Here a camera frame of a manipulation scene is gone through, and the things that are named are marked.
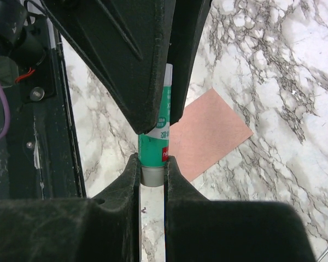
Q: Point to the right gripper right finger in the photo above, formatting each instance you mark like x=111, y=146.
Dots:
x=199, y=229

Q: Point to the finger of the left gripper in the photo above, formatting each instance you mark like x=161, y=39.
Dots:
x=187, y=26
x=125, y=44

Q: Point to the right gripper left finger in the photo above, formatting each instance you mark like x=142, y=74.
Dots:
x=103, y=228

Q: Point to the black mounting rail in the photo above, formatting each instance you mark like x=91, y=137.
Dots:
x=39, y=156

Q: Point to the pink envelope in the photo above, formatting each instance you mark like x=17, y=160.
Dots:
x=208, y=130

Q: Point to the green glue stick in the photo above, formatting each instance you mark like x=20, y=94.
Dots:
x=153, y=147

